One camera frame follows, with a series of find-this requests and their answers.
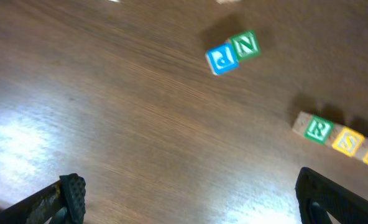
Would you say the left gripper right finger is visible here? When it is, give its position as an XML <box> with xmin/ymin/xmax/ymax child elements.
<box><xmin>295</xmin><ymin>167</ymin><xmax>368</xmax><ymax>224</ymax></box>

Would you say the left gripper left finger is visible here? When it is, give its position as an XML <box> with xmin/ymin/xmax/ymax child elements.
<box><xmin>0</xmin><ymin>173</ymin><xmax>86</xmax><ymax>224</ymax></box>

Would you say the yellow block cluster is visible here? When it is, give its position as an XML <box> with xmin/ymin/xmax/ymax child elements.
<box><xmin>327</xmin><ymin>124</ymin><xmax>365</xmax><ymax>157</ymax></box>

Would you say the green R block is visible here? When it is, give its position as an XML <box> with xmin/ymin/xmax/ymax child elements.
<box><xmin>292</xmin><ymin>111</ymin><xmax>334</xmax><ymax>144</ymax></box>

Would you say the blue P block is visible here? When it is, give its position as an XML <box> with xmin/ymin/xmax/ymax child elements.
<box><xmin>205</xmin><ymin>43</ymin><xmax>239</xmax><ymax>76</ymax></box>

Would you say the green N block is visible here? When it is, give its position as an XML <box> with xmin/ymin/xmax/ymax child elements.
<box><xmin>227</xmin><ymin>30</ymin><xmax>261</xmax><ymax>62</ymax></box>

